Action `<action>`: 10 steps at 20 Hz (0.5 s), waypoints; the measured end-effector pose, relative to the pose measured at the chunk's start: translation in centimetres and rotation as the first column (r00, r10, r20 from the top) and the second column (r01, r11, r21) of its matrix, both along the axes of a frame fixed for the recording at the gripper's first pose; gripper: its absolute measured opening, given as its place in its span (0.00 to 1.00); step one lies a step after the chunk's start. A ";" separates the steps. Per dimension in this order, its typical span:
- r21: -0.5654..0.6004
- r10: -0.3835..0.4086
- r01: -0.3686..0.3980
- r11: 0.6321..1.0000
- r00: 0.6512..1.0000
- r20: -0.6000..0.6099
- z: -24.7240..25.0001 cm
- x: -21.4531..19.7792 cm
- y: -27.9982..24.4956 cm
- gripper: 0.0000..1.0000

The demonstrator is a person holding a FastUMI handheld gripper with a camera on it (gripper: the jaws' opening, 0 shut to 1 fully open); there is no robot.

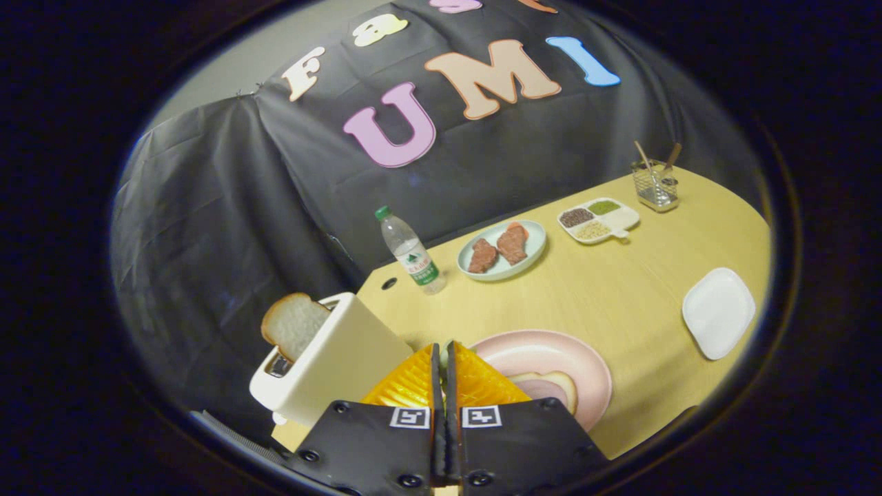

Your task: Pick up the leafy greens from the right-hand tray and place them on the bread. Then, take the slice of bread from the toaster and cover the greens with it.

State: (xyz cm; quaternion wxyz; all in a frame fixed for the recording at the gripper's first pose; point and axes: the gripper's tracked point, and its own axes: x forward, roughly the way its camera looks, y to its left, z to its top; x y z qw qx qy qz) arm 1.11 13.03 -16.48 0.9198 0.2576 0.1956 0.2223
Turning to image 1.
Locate wire utensil basket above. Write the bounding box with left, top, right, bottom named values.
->
left=631, top=160, right=679, bottom=212

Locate white square plate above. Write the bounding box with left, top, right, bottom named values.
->
left=682, top=267, right=757, bottom=361

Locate white toaster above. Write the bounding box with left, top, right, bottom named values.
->
left=249, top=292, right=414, bottom=428

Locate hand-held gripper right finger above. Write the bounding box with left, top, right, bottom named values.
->
left=446, top=341, right=611, bottom=495

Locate bread slice with ham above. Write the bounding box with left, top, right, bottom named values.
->
left=508, top=372, right=578, bottom=415

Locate wooden chopstick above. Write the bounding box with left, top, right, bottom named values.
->
left=635, top=141, right=662, bottom=200

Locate white divided grain dish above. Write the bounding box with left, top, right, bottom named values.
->
left=557, top=198, right=640, bottom=245

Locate pink round plate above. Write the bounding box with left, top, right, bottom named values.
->
left=471, top=329, right=613, bottom=433

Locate wooden spoon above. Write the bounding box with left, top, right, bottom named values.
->
left=661, top=143, right=683, bottom=183

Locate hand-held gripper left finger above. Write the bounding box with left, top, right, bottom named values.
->
left=284, top=342, right=447, bottom=493

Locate black backdrop cloth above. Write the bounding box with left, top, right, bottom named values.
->
left=110, top=0, right=766, bottom=442

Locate pale green round plate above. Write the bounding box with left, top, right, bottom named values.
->
left=458, top=219, right=547, bottom=282

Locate brown meat piece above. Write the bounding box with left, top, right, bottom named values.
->
left=469, top=238, right=499, bottom=274
left=497, top=224, right=529, bottom=266

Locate white bread slice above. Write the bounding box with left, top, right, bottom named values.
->
left=261, top=293, right=331, bottom=363

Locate clear plastic water bottle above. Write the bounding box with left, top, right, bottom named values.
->
left=375, top=205, right=447, bottom=296

